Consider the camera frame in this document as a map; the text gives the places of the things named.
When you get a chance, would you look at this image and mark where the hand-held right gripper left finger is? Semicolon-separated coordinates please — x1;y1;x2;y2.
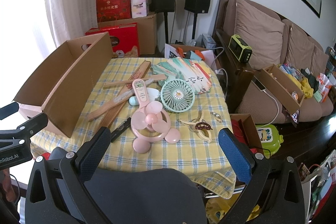
25;126;112;224

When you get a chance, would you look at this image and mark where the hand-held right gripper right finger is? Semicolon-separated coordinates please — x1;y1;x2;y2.
218;128;313;224

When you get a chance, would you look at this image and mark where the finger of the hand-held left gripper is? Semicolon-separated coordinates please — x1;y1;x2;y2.
0;112;49;141
0;102;20;120

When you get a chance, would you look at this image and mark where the pink handheld fan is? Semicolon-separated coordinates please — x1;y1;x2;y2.
130;78;181;153

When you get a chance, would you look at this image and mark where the long cardboard box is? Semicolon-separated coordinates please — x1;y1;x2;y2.
13;32;114;138

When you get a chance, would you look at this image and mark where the green mini fan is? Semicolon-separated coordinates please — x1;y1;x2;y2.
160;79;196;114

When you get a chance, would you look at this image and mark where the painted paddle fan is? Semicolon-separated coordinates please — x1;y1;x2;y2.
103;57;213;94

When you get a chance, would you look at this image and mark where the small cardboard box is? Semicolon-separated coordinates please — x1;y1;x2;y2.
230;114;264;156

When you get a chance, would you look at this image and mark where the cream hair claw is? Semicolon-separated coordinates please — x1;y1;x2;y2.
179;110;213;142

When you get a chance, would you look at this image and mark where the dark bamboo folding fan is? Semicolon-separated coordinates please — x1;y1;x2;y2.
98;102;128;132

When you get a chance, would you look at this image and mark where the green toy box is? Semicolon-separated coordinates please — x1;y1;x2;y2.
255;124;284;155

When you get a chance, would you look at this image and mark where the light wooden folding fan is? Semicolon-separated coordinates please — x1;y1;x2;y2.
87;94;137;122

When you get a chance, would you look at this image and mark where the brown sofa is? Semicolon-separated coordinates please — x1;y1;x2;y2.
214;0;334;125

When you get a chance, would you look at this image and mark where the yellow plastic bag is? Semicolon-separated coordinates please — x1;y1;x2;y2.
206;195;260;224

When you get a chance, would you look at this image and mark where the yellow checked tablecloth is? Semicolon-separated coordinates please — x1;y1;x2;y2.
30;56;237;199

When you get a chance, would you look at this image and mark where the smartphone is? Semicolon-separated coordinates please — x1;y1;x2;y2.
253;76;267;90

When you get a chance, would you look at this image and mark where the white cup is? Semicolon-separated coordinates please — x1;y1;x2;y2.
146;88;161;102

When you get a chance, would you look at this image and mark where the narrow cardboard tray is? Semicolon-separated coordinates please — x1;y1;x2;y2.
260;64;305;115

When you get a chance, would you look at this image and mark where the red print wooden folding fan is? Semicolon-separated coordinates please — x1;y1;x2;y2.
115;60;152;104

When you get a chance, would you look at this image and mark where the white paper shopping bag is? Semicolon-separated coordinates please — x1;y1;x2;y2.
302;151;336;222

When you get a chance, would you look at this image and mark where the green black power station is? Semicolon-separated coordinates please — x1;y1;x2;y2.
228;35;253;63

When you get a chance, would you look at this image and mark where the red gift box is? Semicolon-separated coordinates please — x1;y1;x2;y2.
85;23;139;58

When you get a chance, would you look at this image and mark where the grey appliance box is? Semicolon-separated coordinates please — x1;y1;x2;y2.
202;34;217;48

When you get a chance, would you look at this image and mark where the white curtain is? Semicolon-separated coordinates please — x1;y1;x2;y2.
0;0;98;109

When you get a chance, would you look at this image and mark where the large beige cushion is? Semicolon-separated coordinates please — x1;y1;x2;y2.
234;0;285;64

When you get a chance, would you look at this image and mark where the large brown cardboard box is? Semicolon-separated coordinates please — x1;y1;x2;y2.
98;13;158;56

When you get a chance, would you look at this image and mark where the red gift bag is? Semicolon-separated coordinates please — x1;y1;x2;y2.
96;0;137;22

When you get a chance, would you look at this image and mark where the white charging cable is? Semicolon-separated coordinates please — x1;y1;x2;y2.
265;89;280;125

